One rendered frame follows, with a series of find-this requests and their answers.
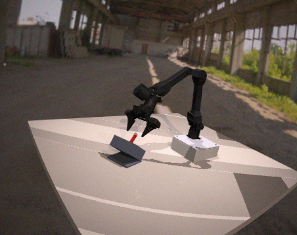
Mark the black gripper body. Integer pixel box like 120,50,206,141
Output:
125,103,161,128

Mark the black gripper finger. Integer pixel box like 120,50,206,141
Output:
126,114,135,131
141,122,156,137

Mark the red peg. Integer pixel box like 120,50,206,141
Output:
130,133,138,143

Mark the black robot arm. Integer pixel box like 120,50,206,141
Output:
132,66,207,140

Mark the grey sloped panel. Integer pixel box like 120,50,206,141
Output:
107,135,146,168

